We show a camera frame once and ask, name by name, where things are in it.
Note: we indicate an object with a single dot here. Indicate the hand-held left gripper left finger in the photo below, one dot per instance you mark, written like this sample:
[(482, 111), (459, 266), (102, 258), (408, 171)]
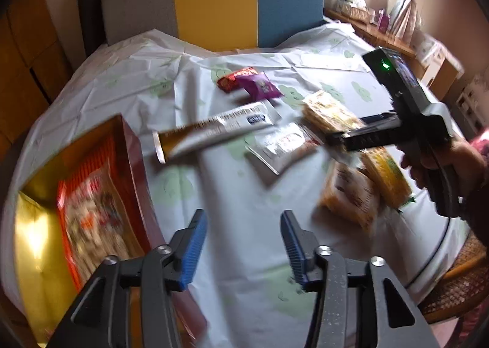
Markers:
[(193, 252)]

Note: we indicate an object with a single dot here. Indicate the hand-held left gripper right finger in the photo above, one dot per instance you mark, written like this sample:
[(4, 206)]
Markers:
[(293, 246)]

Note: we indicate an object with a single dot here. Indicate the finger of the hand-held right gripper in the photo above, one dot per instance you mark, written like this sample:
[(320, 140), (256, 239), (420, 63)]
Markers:
[(355, 140), (378, 117)]

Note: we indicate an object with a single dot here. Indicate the pale yellow cracker packet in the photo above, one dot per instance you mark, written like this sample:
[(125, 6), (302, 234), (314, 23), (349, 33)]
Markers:
[(328, 109)]

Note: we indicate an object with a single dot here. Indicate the golden pastry packet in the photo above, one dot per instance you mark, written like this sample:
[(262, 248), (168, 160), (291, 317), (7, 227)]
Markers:
[(351, 195)]

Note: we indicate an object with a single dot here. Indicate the dark red gift box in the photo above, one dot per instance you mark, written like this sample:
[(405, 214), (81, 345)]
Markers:
[(135, 180)]

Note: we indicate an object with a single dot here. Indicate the long gold silver snack packet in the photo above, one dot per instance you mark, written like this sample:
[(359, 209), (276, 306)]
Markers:
[(214, 130)]

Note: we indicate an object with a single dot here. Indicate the person's right forearm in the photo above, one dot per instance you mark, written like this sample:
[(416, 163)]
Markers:
[(479, 214)]

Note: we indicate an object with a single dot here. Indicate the person's right hand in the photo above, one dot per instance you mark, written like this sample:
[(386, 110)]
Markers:
[(458, 161)]

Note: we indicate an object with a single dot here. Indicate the yellow green-edged snack packet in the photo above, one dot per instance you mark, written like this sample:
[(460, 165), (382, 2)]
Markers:
[(386, 176)]

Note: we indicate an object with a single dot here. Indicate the white storage box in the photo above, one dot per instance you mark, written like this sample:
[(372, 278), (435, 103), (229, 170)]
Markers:
[(435, 57)]

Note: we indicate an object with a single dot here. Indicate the white drawer unit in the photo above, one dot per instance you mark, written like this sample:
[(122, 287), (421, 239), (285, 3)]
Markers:
[(473, 98)]

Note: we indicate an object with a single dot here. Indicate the wooden sideboard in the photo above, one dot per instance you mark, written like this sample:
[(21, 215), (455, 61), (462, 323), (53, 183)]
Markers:
[(382, 40)]

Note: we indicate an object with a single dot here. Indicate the white snack packet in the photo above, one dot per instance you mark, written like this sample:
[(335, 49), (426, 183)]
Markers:
[(280, 147)]

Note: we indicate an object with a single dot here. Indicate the white green cloud print tablecloth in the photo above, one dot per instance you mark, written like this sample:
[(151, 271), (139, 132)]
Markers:
[(237, 187)]

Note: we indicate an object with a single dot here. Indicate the small purple box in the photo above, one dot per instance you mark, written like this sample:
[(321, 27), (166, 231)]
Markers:
[(383, 22)]

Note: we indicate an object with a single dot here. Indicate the orange red snack bag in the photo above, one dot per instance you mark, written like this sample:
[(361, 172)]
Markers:
[(95, 218)]

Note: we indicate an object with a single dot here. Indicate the wicker basket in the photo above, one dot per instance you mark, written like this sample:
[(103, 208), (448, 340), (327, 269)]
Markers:
[(357, 10)]

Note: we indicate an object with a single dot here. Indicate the purple snack packet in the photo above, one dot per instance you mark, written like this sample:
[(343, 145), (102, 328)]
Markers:
[(259, 85)]

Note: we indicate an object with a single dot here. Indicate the bright red snack packet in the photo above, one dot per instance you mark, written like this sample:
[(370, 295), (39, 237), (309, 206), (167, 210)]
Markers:
[(231, 80)]

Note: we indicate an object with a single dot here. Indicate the wicker chair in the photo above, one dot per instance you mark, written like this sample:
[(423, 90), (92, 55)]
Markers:
[(458, 287)]

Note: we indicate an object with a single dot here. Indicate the wooden cabinet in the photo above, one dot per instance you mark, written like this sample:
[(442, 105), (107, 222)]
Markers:
[(30, 46)]

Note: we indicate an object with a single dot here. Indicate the black upright panel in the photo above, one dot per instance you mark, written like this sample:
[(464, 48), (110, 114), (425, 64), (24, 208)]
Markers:
[(91, 8)]

